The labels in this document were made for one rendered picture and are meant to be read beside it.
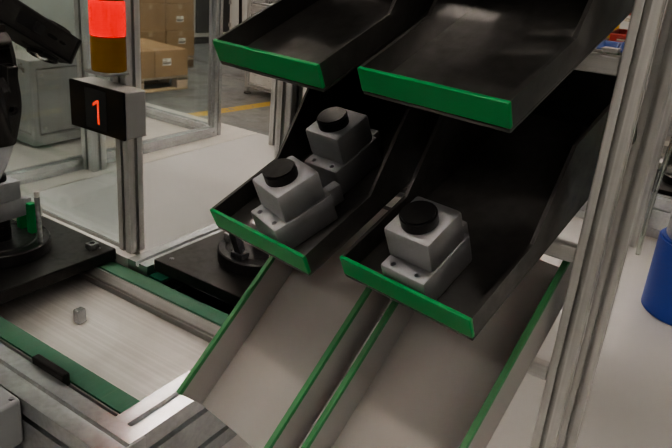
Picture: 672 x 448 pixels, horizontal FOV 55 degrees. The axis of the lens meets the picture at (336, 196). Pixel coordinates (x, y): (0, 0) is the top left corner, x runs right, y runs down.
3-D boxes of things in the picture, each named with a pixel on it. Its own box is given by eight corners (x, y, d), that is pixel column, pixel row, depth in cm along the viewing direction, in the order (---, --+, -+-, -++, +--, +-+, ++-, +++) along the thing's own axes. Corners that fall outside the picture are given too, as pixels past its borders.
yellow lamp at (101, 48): (106, 74, 92) (104, 39, 91) (83, 68, 95) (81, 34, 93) (134, 71, 96) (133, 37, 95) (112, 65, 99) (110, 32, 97)
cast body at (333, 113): (342, 197, 63) (325, 138, 59) (310, 184, 66) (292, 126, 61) (395, 150, 67) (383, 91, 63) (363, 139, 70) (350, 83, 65)
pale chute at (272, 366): (284, 473, 61) (259, 463, 58) (201, 403, 70) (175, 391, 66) (435, 230, 68) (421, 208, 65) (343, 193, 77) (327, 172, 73)
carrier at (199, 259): (270, 323, 92) (275, 243, 88) (153, 270, 104) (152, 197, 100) (359, 266, 112) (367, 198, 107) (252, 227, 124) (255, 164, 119)
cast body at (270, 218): (283, 256, 58) (261, 196, 54) (258, 234, 61) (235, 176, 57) (355, 207, 61) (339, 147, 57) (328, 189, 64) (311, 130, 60)
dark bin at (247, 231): (309, 277, 56) (287, 213, 51) (217, 227, 64) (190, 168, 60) (487, 110, 70) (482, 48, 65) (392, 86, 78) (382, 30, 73)
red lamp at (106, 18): (104, 38, 91) (103, 1, 89) (81, 33, 93) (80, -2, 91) (133, 36, 95) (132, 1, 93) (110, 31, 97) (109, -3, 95)
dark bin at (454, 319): (472, 342, 49) (463, 273, 44) (344, 276, 57) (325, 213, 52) (636, 141, 62) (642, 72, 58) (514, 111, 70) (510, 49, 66)
